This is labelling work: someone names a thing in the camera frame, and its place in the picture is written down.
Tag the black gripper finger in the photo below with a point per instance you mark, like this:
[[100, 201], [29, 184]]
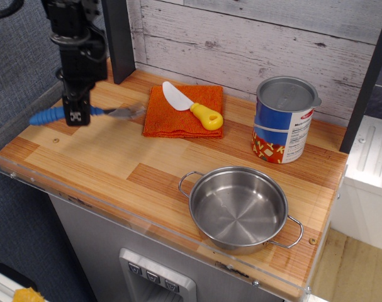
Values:
[[77, 113]]

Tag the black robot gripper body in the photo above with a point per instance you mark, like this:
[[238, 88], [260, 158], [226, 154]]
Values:
[[82, 66]]

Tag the blue handled metal fork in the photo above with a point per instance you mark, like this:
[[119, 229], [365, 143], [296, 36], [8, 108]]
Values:
[[58, 113]]

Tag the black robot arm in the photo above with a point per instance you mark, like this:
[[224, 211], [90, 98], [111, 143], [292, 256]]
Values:
[[72, 25]]

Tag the orange folded towel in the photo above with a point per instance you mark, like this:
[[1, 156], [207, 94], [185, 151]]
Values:
[[162, 120]]

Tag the stainless steel pot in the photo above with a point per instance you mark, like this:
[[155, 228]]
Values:
[[238, 209]]

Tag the clear acrylic table guard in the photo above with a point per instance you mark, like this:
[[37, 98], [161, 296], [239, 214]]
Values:
[[115, 189]]

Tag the grey toy fridge cabinet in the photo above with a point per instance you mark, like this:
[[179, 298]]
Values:
[[122, 264]]

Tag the yellow black object corner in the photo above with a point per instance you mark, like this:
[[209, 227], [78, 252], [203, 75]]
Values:
[[27, 295]]

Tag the blue labelled can with lid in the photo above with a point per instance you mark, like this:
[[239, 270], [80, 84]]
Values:
[[284, 110]]

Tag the white ribbed box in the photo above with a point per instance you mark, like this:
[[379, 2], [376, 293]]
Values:
[[357, 210]]

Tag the dark vertical post left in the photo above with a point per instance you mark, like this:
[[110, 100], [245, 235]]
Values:
[[119, 36]]

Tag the dark vertical post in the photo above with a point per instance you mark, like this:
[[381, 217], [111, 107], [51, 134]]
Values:
[[363, 97], [119, 36]]

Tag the yellow handled toy knife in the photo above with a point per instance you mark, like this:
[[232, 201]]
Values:
[[209, 119]]

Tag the dark vertical post right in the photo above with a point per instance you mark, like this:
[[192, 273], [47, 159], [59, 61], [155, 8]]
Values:
[[363, 97]]

